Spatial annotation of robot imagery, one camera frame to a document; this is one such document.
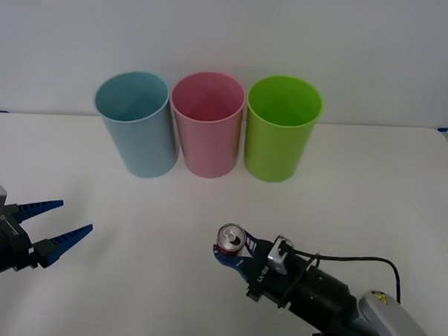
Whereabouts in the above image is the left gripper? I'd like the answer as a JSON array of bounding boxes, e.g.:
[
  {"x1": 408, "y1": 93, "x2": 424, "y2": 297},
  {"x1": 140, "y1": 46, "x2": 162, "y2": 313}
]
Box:
[{"x1": 0, "y1": 196, "x2": 95, "y2": 291}]

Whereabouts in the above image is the pink plastic bin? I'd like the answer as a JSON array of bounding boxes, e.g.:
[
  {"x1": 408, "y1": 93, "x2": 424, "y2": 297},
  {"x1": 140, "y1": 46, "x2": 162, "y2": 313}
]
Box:
[{"x1": 166, "y1": 69, "x2": 248, "y2": 181}]

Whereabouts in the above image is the green plastic bin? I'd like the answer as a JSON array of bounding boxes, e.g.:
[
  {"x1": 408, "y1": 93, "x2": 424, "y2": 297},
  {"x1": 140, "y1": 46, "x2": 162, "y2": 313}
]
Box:
[{"x1": 242, "y1": 73, "x2": 325, "y2": 186}]

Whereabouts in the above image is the red drink can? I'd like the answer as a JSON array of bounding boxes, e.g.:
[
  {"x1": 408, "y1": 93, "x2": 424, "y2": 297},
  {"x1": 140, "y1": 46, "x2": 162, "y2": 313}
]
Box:
[{"x1": 215, "y1": 222, "x2": 250, "y2": 261}]

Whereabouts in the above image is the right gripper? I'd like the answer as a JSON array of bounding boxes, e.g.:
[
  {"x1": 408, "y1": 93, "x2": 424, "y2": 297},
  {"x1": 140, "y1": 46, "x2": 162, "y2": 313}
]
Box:
[{"x1": 208, "y1": 229, "x2": 308, "y2": 311}]

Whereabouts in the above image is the pale blue plastic bin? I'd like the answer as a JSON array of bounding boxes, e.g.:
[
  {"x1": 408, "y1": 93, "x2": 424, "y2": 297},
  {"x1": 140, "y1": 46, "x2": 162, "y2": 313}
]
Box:
[{"x1": 89, "y1": 68, "x2": 184, "y2": 181}]

